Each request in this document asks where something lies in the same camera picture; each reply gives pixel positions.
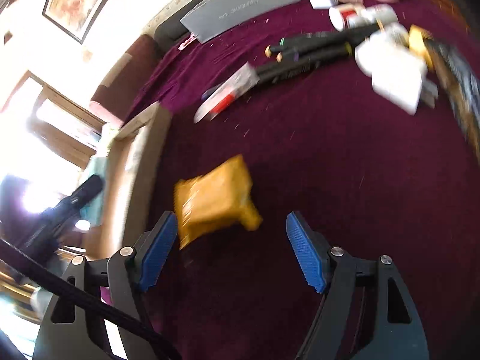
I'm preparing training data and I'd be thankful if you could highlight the maroon armchair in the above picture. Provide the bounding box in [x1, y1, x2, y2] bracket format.
[89, 34, 162, 128]

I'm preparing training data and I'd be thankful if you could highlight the black marker green ring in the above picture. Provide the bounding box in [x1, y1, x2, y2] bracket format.
[279, 24, 379, 46]

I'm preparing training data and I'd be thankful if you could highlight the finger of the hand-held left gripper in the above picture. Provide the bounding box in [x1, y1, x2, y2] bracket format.
[70, 174, 106, 211]

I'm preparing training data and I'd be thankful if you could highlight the yellow packet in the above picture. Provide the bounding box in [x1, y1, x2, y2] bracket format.
[173, 154, 263, 251]

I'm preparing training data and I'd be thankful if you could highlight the yellow round container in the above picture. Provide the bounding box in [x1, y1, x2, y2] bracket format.
[407, 24, 436, 64]

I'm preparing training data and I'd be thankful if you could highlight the white square pad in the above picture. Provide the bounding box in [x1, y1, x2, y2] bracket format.
[371, 58, 430, 117]

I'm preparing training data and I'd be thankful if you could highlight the black braided cable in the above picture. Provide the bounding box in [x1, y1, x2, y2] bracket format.
[0, 238, 184, 360]

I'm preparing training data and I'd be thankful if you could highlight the white bottle red label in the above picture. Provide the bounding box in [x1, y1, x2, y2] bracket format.
[329, 3, 362, 32]

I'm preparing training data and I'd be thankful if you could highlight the black snack packet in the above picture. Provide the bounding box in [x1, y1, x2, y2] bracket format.
[424, 39, 480, 143]

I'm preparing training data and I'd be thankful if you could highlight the maroon velvet cloth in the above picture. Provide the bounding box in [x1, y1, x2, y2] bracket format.
[124, 0, 480, 360]

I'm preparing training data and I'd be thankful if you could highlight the grey shoe box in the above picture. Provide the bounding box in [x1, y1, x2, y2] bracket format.
[179, 0, 301, 44]

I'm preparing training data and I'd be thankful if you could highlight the black marker purple ring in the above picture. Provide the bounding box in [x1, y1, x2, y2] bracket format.
[257, 54, 323, 83]

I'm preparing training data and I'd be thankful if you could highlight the clear plastic packet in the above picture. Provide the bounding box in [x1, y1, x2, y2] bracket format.
[193, 62, 261, 124]

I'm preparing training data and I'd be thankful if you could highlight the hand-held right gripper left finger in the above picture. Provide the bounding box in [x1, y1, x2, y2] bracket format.
[33, 211, 179, 360]

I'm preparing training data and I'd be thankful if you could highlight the cardboard box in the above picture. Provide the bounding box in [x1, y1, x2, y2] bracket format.
[84, 101, 173, 259]

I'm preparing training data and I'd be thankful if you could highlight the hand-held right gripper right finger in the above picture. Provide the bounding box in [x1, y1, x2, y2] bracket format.
[286, 211, 430, 360]

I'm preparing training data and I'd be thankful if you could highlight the black sofa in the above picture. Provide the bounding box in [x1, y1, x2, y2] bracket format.
[153, 4, 199, 47]

